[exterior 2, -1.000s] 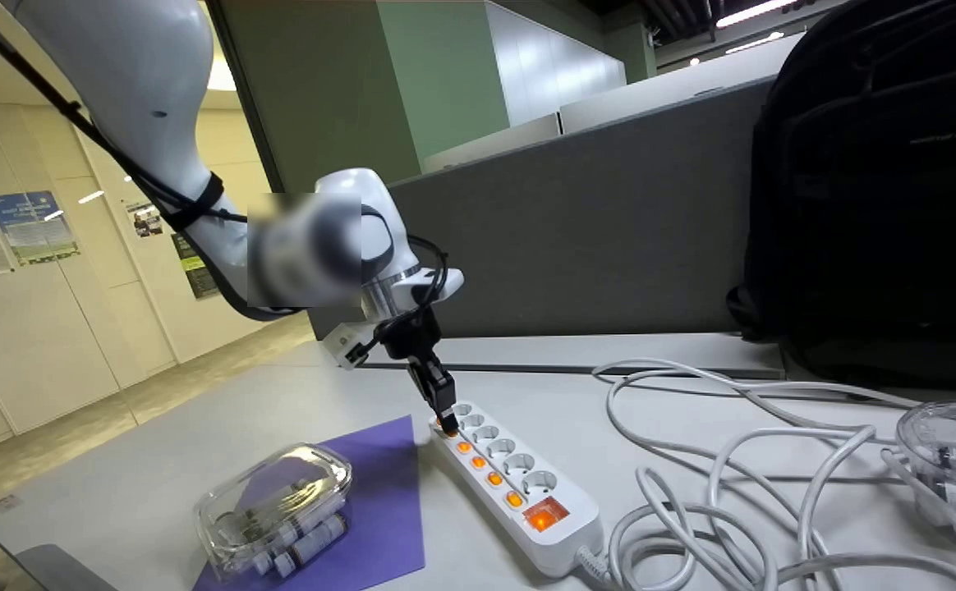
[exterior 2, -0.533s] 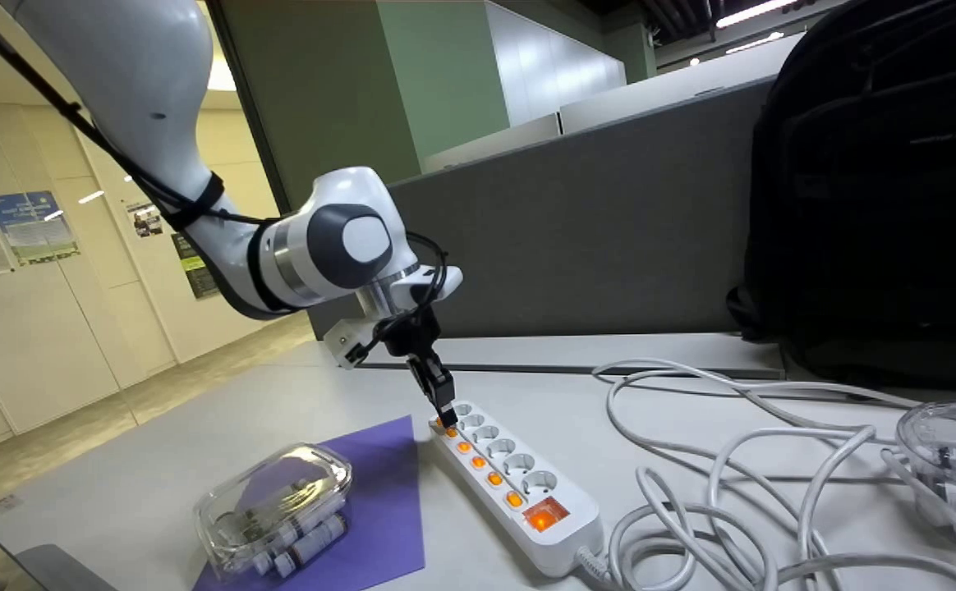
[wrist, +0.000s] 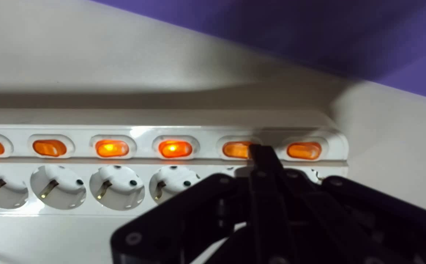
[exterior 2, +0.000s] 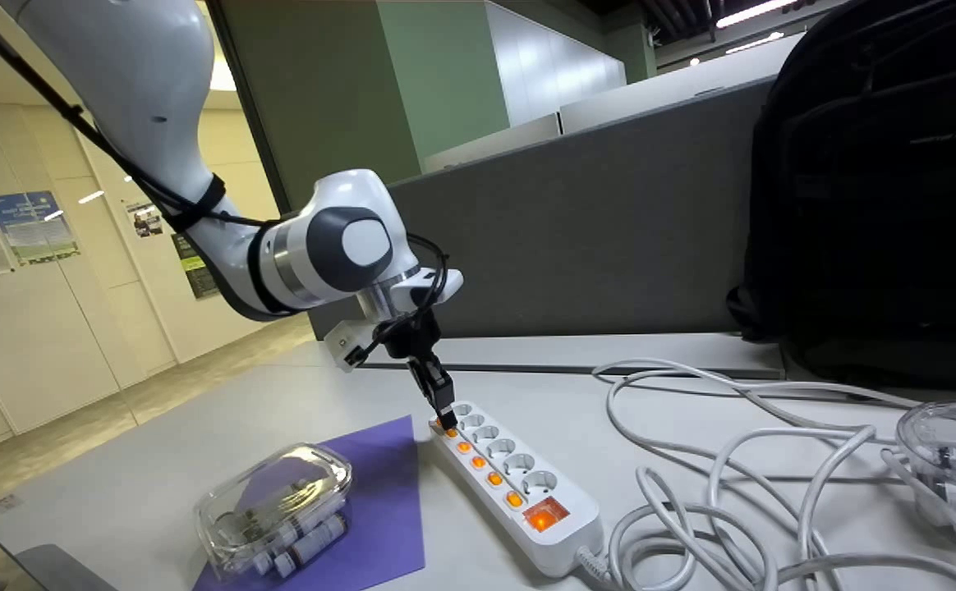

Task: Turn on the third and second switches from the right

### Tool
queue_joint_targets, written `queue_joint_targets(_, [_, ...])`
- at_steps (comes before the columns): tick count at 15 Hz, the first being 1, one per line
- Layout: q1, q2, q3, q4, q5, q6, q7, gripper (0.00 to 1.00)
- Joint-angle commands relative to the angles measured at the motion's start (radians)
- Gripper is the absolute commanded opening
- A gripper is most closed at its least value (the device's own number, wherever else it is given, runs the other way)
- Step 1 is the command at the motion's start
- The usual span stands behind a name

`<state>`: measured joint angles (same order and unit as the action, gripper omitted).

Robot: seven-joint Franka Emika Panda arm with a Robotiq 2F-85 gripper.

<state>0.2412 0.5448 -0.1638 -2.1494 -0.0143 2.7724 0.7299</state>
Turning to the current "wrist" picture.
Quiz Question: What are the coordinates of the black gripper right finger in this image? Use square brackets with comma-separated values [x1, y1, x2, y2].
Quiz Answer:
[262, 143, 426, 264]

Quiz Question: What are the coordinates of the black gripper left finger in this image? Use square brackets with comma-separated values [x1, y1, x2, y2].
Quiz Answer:
[110, 142, 271, 264]

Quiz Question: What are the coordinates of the white six-socket power strip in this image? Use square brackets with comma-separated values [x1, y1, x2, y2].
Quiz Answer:
[0, 106, 350, 219]

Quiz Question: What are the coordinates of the purple paper sheet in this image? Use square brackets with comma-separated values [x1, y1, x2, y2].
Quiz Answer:
[94, 0, 426, 102]

